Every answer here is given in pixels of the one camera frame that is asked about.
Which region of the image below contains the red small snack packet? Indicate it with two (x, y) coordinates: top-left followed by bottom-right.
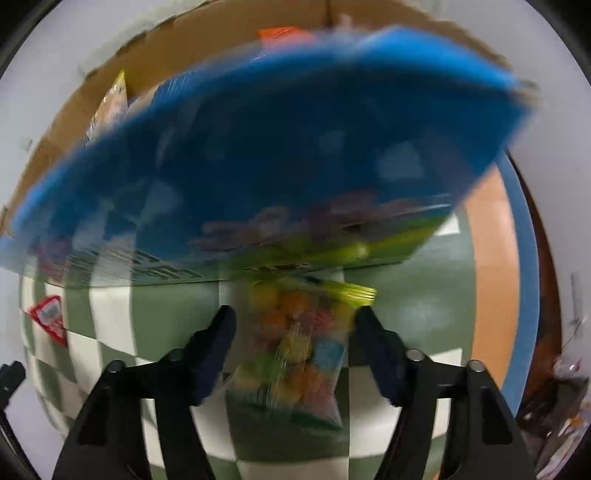
(27, 295), (67, 348)

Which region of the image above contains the colourful candy ball bag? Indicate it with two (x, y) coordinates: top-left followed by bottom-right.
(229, 277), (377, 430)

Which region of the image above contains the yellow egg cake bag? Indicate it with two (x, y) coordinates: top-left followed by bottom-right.
(84, 70), (128, 145)

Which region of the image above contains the orange chip bag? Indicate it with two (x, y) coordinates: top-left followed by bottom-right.
(257, 26), (318, 48)

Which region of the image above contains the blue bed sheet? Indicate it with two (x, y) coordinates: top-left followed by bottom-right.
(497, 152), (540, 416)

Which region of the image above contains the green white checkered blanket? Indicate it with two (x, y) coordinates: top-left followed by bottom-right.
(18, 202), (523, 480)

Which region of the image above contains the cardboard milk box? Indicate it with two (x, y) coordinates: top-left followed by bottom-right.
(1, 1), (539, 286)

